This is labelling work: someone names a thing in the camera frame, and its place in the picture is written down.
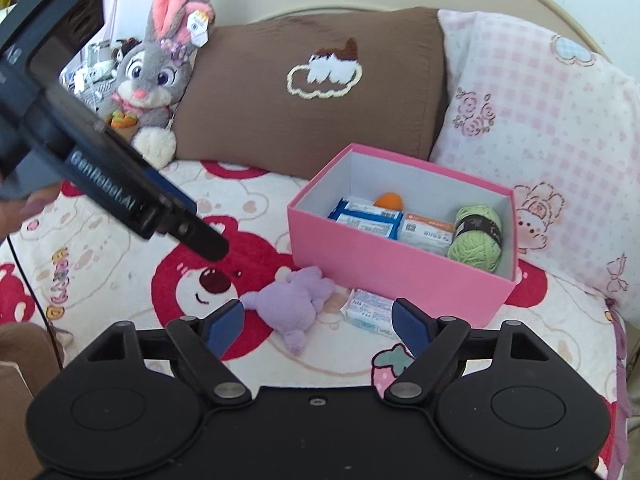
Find clear dental floss box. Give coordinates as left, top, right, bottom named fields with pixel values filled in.
left=397, top=212, right=454, bottom=256

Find green yarn ball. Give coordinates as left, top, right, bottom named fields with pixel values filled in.
left=447, top=204, right=502, bottom=273

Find orange makeup sponge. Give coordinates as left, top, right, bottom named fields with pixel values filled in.
left=373, top=192, right=404, bottom=211

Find blue wet wipes pack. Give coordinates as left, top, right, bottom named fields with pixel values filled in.
left=329, top=198, right=404, bottom=240

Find person's left hand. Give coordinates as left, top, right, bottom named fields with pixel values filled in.
left=0, top=183, right=61, bottom=240

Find small white tissue pack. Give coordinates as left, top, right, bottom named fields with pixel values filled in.
left=342, top=289, right=397, bottom=339

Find purple plush toy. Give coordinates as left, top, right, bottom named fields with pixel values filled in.
left=240, top=266, right=335, bottom=356

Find pink cardboard box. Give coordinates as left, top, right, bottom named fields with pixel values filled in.
left=285, top=142, right=519, bottom=330

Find grey bunny plush toy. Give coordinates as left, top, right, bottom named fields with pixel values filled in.
left=98, top=0, right=215, bottom=169

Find brown embroidered pillow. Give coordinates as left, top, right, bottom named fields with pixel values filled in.
left=172, top=6, right=446, bottom=179

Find pink checked pillow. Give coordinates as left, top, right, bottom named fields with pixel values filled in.
left=431, top=10, right=639, bottom=322

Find black cable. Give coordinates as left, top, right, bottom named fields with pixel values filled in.
left=5, top=236, right=66, bottom=371

